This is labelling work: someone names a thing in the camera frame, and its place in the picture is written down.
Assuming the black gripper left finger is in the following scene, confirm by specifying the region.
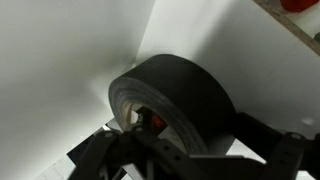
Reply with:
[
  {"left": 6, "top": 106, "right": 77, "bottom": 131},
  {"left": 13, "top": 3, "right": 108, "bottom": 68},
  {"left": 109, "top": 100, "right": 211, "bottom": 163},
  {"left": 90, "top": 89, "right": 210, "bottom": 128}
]
[{"left": 68, "top": 126, "right": 207, "bottom": 180}]

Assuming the small red object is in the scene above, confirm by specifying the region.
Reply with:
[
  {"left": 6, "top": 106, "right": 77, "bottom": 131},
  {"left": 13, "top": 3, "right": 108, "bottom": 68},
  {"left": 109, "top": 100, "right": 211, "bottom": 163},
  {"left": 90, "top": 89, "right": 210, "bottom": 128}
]
[{"left": 280, "top": 0, "right": 319, "bottom": 12}]

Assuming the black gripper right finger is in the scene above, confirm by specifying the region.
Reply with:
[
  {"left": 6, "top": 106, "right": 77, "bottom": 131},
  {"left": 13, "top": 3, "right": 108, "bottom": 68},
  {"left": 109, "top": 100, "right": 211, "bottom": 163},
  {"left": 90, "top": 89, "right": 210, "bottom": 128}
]
[{"left": 233, "top": 113, "right": 320, "bottom": 180}]

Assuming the black tape roll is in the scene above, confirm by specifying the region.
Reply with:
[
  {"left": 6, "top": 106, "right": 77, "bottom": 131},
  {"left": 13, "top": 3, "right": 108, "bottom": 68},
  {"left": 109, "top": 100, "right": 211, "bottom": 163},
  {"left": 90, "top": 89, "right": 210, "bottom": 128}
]
[{"left": 108, "top": 54, "right": 236, "bottom": 155}]

